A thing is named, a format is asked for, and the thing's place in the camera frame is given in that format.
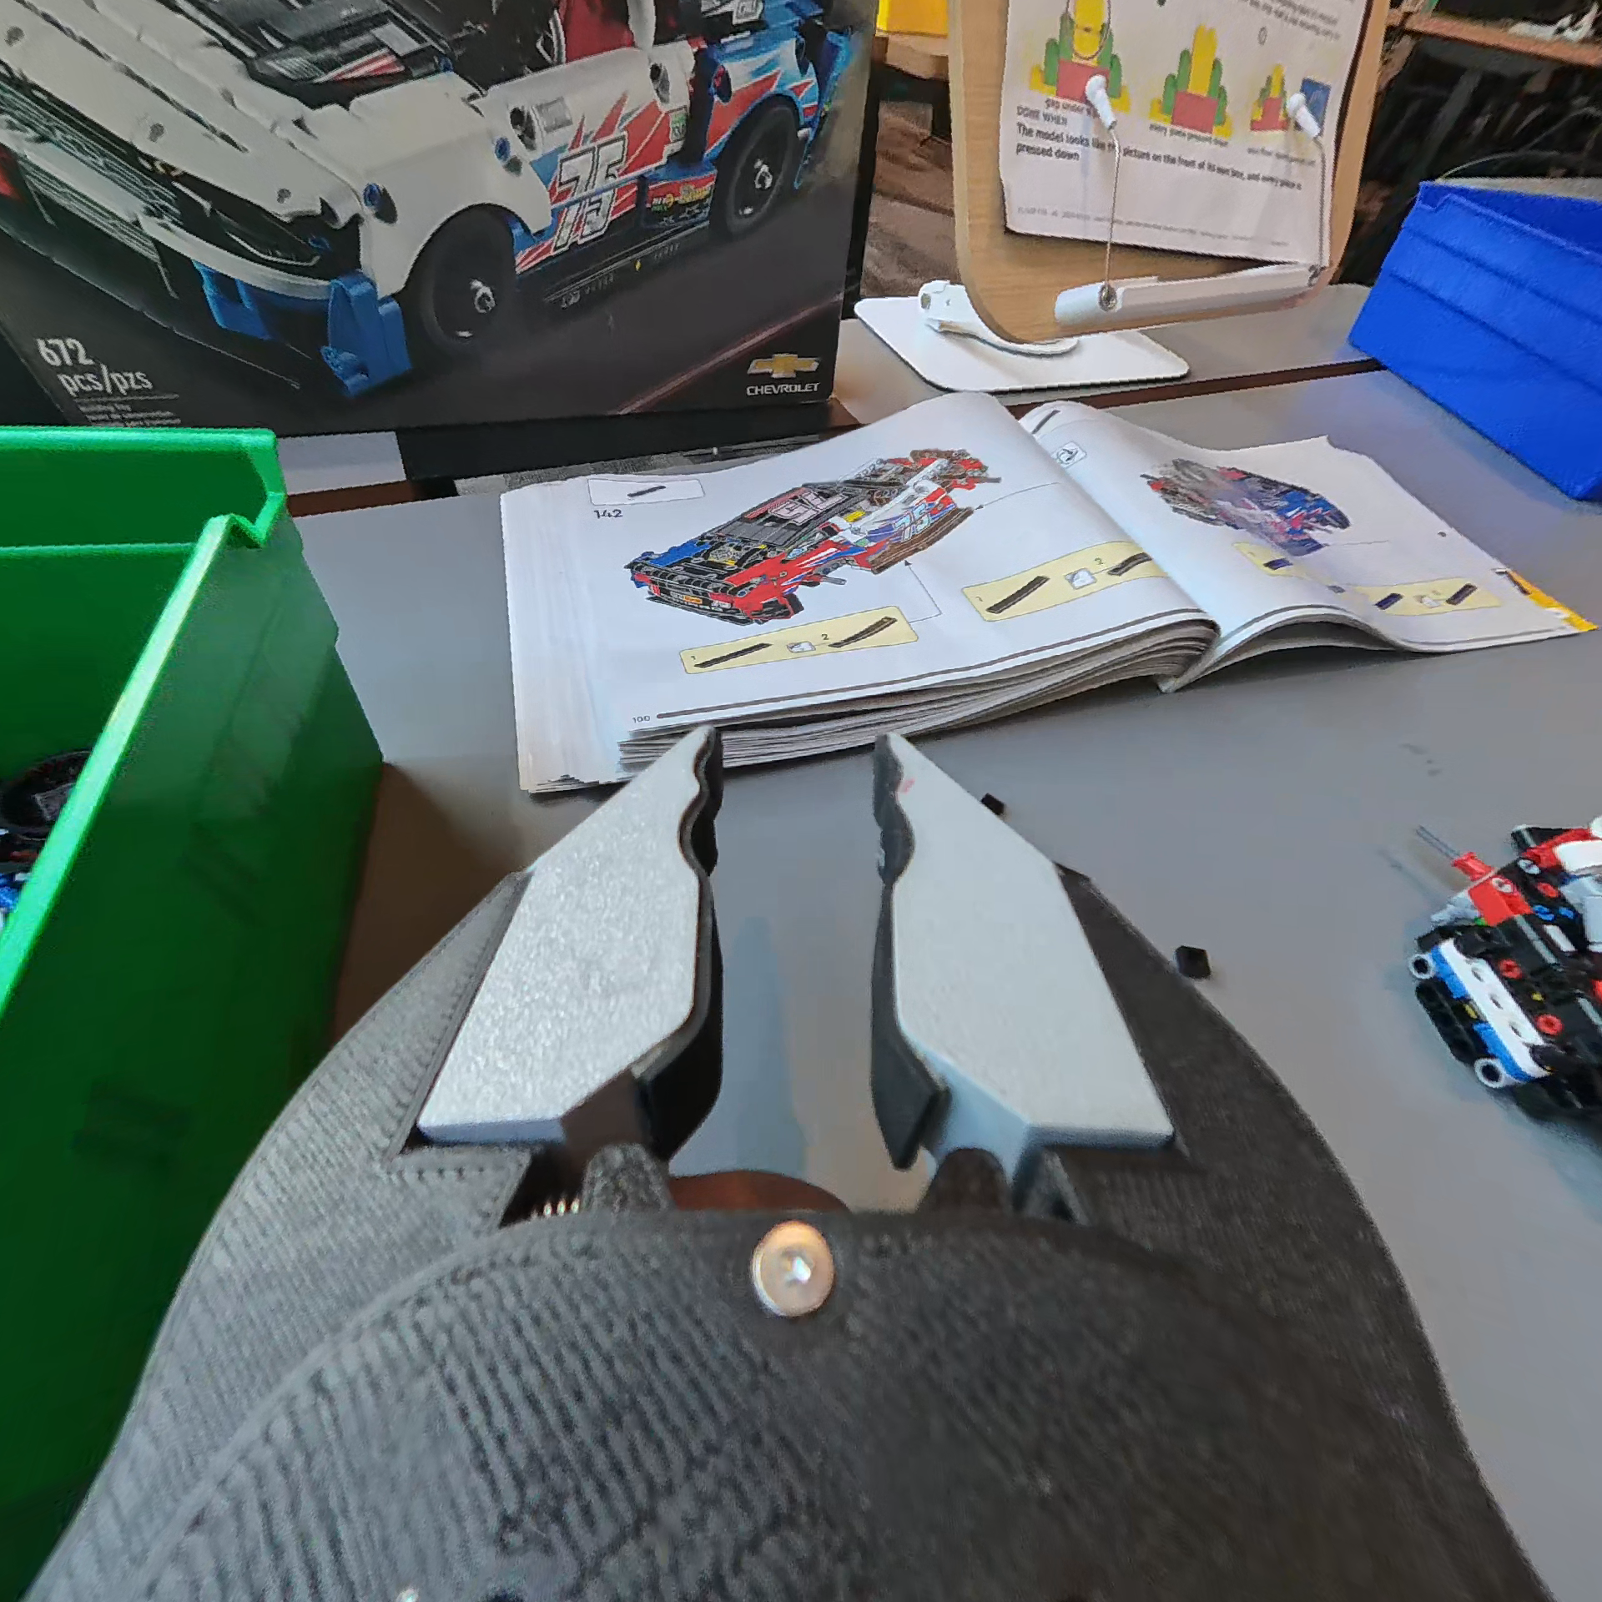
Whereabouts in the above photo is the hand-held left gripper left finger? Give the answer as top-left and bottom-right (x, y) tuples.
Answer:
(417, 724), (727, 1159)

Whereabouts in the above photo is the background wooden table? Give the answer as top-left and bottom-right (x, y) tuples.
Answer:
(1383, 0), (1602, 182)

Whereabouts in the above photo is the printed instruction sheet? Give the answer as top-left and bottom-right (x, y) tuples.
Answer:
(1000, 0), (1369, 267)

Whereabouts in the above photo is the green storage bin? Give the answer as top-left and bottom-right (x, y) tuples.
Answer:
(0, 425), (384, 1568)

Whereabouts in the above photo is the black toy car box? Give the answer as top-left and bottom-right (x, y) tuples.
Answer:
(0, 0), (877, 441)

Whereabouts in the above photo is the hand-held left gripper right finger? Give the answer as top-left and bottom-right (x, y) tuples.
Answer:
(872, 733), (1177, 1223)

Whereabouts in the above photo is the wooden document stand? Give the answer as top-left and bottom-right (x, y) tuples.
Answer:
(855, 0), (1394, 393)

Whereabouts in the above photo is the grey desk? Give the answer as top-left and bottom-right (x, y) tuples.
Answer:
(275, 287), (1602, 1602)

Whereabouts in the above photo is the blue storage bin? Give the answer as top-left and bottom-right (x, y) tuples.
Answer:
(1350, 179), (1602, 505)

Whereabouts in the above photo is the toy car instruction booklet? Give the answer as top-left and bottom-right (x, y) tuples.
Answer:
(503, 393), (1597, 797)

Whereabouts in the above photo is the black toy wheel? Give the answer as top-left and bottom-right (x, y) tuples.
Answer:
(0, 752), (93, 869)

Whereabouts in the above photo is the toy brick race car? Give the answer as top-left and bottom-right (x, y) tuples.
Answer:
(1414, 817), (1602, 1122)

